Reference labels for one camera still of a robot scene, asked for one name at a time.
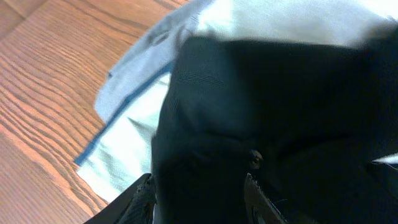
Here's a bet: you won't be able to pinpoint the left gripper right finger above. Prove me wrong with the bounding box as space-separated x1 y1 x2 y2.
244 173 288 224

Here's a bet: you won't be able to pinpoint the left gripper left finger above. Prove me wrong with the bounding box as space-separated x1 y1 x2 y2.
85 173 155 224

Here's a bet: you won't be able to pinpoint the black t-shirt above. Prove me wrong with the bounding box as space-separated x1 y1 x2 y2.
152 31 397 223

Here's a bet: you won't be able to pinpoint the folded khaki pants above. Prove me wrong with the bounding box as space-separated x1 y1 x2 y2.
77 0 397 202

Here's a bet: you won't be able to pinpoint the folded navy blue garment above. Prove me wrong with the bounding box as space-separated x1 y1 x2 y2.
73 60 175 166

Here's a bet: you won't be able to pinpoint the folded grey garment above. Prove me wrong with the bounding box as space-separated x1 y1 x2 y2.
94 0 213 123

